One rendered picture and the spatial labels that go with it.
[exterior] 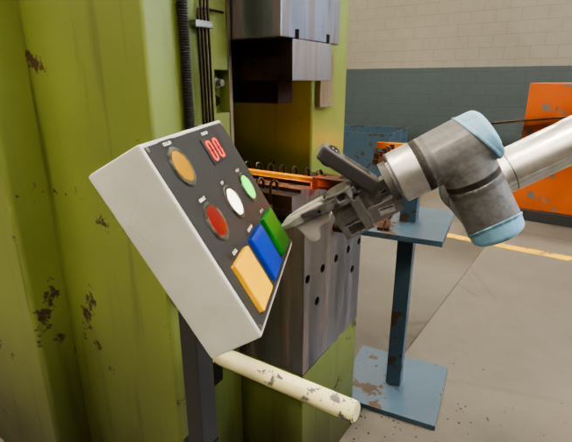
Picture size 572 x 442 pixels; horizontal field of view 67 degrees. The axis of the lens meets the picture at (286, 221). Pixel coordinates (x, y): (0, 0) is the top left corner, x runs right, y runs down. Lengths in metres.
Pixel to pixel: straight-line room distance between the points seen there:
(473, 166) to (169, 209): 0.46
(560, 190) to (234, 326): 4.28
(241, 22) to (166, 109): 0.30
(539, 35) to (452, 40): 1.39
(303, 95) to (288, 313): 0.71
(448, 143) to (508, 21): 8.13
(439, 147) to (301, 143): 0.84
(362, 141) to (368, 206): 4.25
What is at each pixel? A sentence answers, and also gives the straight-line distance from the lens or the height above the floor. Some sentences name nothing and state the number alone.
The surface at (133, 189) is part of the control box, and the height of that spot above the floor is 1.15.
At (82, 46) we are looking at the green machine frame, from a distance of 1.11.
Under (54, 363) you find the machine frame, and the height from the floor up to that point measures 0.48.
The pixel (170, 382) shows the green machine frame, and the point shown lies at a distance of 1.21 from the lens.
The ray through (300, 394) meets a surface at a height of 0.63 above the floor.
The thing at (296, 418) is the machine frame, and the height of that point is 0.31.
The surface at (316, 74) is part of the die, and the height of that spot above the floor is 1.28.
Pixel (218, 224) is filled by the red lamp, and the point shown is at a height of 1.09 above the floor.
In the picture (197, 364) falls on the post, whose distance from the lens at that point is 0.82.
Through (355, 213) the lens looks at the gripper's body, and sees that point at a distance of 0.75.
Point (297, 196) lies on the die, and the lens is 1.17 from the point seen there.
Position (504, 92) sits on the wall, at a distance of 8.77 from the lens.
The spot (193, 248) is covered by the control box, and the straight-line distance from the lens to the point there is 0.54.
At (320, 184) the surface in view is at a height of 0.99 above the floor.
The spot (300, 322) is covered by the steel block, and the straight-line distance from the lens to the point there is 1.22.
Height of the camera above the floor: 1.27
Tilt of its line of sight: 18 degrees down
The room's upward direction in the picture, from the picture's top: straight up
